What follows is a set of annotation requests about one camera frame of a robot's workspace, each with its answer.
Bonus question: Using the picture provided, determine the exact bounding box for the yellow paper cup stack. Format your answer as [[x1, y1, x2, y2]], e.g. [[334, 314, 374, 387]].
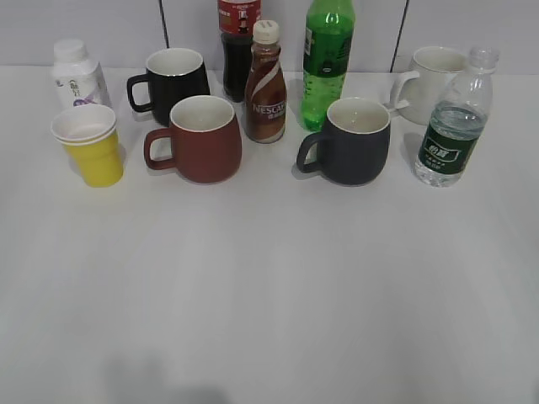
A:
[[51, 104, 124, 188]]

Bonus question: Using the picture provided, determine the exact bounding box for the clear water bottle green label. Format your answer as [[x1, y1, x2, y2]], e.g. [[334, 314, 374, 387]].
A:
[[414, 46, 499, 188]]

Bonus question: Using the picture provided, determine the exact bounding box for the red ceramic mug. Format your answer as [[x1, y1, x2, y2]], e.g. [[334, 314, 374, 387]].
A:
[[143, 95, 243, 183]]

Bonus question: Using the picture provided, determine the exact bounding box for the dark blue ceramic mug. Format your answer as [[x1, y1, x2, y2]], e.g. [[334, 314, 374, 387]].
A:
[[296, 98, 392, 186]]

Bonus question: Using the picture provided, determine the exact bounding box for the brown Nescafe coffee bottle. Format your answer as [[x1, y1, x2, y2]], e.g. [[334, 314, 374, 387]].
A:
[[244, 19, 287, 143]]

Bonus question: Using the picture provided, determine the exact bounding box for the black ceramic mug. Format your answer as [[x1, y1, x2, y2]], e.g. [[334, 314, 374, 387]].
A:
[[126, 48, 211, 127]]

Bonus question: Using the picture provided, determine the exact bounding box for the white ceramic mug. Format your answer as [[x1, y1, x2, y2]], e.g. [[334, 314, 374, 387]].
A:
[[389, 46, 478, 125]]

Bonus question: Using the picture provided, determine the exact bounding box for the dark cola bottle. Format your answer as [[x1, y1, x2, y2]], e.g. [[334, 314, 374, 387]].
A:
[[217, 0, 261, 103]]

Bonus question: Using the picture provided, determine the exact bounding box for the green soda bottle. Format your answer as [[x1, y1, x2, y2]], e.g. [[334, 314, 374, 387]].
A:
[[301, 0, 355, 131]]

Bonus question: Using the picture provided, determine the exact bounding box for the white yogurt drink bottle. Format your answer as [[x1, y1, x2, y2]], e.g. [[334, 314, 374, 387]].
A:
[[51, 39, 112, 109]]

